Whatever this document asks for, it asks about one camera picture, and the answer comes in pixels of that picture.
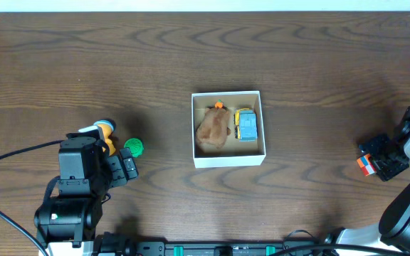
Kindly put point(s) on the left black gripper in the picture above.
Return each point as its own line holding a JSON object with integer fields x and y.
{"x": 120, "y": 168}

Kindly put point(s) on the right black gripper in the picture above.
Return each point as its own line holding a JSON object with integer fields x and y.
{"x": 379, "y": 161}

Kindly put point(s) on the colourful puzzle cube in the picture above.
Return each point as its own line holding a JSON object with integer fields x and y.
{"x": 365, "y": 164}

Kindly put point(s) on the green ribbed plastic disc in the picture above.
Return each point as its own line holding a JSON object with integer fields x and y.
{"x": 135, "y": 145}

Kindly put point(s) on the yellow rubber duck blue cap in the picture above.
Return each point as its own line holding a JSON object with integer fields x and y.
{"x": 107, "y": 128}

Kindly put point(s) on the brown plush bear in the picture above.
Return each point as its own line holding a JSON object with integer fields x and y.
{"x": 213, "y": 129}

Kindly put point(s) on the yellow grey toy dump truck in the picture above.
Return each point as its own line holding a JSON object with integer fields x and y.
{"x": 245, "y": 122}

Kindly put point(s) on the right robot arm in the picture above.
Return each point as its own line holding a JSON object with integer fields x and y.
{"x": 392, "y": 232}

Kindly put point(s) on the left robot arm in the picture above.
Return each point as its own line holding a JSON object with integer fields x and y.
{"x": 73, "y": 202}

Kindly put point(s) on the white cardboard box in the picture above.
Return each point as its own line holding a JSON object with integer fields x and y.
{"x": 234, "y": 152}

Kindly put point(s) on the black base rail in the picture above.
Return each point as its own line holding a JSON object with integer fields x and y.
{"x": 223, "y": 249}

